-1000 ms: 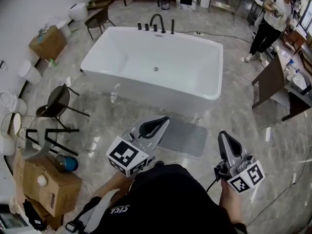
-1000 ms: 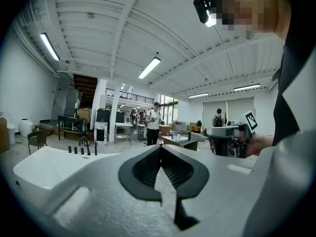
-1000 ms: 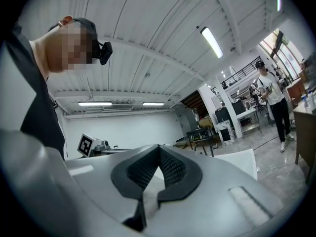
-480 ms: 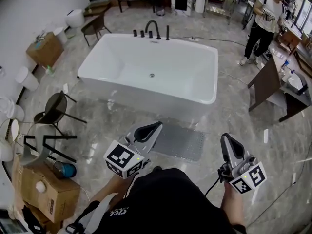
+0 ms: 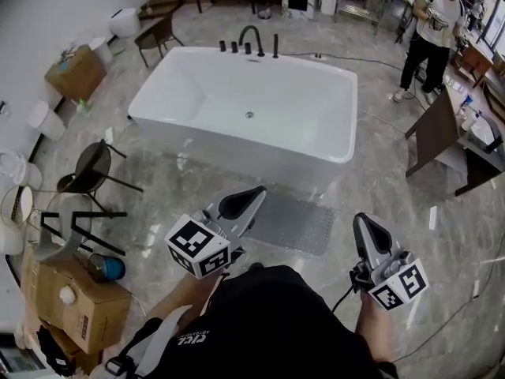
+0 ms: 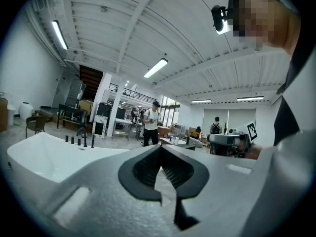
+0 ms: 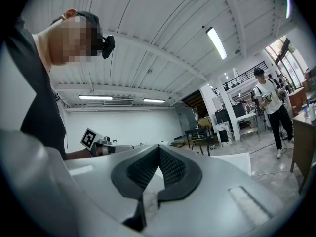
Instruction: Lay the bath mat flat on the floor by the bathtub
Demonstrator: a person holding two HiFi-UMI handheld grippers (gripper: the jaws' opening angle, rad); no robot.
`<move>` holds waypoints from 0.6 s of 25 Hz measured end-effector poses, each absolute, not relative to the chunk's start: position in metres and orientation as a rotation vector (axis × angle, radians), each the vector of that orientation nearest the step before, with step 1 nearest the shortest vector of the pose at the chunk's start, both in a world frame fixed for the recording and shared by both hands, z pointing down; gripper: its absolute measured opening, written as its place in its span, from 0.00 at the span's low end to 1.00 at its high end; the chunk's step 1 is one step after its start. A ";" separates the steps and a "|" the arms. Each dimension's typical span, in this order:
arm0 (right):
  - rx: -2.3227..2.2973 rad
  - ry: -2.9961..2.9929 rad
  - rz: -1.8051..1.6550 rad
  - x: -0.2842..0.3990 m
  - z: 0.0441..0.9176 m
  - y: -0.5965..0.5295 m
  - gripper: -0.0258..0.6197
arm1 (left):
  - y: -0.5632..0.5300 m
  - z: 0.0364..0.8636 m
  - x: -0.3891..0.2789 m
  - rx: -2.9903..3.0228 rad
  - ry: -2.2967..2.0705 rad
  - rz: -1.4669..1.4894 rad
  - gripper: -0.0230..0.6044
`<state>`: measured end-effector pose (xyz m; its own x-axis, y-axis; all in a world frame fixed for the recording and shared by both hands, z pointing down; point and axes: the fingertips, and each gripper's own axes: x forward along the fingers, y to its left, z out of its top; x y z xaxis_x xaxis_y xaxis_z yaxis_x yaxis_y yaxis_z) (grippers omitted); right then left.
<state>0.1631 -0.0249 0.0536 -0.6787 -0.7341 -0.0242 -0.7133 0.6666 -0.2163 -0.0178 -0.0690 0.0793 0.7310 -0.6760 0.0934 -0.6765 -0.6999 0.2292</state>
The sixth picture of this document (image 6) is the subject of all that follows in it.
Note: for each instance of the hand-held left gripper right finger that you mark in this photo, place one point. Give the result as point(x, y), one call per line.
point(227, 194)

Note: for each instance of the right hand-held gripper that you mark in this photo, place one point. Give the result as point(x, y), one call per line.
point(222, 139)

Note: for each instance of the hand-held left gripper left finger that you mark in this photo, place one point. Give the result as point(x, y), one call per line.
point(103, 206)

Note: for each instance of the person's right hand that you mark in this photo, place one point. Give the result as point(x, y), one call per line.
point(254, 152)

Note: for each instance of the ceiling tube light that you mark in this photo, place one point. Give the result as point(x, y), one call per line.
point(156, 68)
point(201, 101)
point(60, 34)
point(250, 98)

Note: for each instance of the brown wooden table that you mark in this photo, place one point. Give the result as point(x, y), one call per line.
point(177, 144)

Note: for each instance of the black hand shower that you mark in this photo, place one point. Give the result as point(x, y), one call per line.
point(92, 142)

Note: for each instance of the person's black clothing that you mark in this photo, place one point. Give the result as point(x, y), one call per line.
point(286, 122)

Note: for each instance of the black bathtub faucet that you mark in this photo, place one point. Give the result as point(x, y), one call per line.
point(82, 134)

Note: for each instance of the marble pattern cabinet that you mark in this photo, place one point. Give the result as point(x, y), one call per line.
point(100, 126)

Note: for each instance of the white bathtub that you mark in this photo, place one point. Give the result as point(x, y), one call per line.
point(37, 157)

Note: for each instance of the steel work table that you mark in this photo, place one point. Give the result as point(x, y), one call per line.
point(128, 122)

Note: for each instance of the white pillar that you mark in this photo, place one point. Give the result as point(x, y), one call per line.
point(116, 112)

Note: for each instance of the black rack table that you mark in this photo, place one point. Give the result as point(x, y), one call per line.
point(71, 115)

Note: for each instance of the brown wicker chair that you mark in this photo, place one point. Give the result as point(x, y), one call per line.
point(35, 123)

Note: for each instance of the dark staircase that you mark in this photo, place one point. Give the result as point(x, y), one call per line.
point(90, 80)

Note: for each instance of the small white bin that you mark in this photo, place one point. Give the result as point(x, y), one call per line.
point(11, 115)

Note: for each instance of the person's head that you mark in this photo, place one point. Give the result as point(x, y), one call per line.
point(266, 16)

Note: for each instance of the small cardboard box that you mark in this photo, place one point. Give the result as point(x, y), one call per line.
point(3, 115)

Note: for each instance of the black head camera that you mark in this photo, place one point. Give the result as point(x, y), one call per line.
point(219, 18)

